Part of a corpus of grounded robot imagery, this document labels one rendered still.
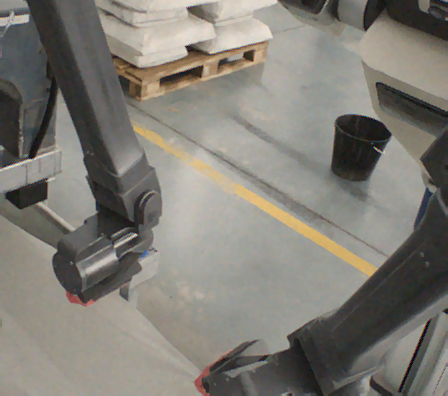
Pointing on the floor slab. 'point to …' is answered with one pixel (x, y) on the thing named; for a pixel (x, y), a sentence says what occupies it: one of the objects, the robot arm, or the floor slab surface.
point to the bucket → (358, 146)
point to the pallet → (149, 82)
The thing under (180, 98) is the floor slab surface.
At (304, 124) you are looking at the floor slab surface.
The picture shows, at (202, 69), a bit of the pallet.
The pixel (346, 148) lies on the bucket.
